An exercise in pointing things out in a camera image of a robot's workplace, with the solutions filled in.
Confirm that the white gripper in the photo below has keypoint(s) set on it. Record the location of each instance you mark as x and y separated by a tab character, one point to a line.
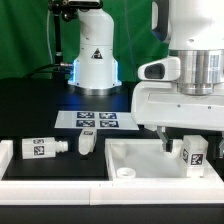
156	102

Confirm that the white square table top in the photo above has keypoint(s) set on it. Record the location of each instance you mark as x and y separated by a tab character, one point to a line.
143	160

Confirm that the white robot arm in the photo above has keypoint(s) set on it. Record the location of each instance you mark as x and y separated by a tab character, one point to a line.
176	49

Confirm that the white paper marker sheet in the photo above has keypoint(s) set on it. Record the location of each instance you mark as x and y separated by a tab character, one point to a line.
95	119

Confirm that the green backdrop curtain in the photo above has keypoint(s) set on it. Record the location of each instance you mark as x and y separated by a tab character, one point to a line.
27	36

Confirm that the white U-shaped obstacle frame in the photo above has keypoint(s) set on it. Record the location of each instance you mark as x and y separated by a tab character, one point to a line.
102	192

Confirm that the black camera stand pole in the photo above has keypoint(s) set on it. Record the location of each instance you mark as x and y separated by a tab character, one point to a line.
66	10

